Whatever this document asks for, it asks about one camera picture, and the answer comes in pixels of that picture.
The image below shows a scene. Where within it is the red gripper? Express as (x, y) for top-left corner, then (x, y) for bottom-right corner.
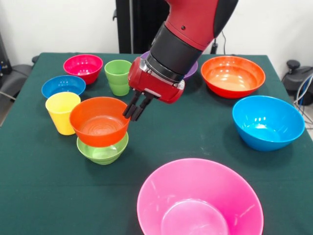
(122, 58), (186, 122)

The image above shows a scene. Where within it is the green cup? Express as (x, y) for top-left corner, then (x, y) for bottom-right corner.
(104, 60), (133, 96)

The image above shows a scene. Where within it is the small orange bowl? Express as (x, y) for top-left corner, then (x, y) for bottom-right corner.
(69, 96), (131, 148)

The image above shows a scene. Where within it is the small green bowl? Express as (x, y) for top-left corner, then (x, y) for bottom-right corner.
(76, 132), (129, 165)

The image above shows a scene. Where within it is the yellow cup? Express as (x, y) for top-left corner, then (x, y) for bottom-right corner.
(45, 92), (82, 136)

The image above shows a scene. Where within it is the large pink bowl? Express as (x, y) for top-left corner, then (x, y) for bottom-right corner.
(136, 158), (265, 235)

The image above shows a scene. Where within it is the large orange bowl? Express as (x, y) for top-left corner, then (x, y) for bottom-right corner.
(201, 55), (266, 99)

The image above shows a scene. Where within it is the light blue bowl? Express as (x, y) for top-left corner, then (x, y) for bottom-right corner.
(232, 95), (306, 152)

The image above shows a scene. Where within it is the purple bowl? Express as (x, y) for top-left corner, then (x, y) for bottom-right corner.
(139, 51), (199, 83)

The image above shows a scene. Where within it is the small crimson bowl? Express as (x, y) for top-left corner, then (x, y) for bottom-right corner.
(63, 54), (104, 85)

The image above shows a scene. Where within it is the small dark blue bowl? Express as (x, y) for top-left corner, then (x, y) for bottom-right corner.
(41, 75), (87, 98)

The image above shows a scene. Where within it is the dark green tablecloth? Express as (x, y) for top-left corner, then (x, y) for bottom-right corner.
(0, 52), (313, 235)

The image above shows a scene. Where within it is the floor cable bundle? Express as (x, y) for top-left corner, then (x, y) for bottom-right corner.
(292, 73), (313, 118)

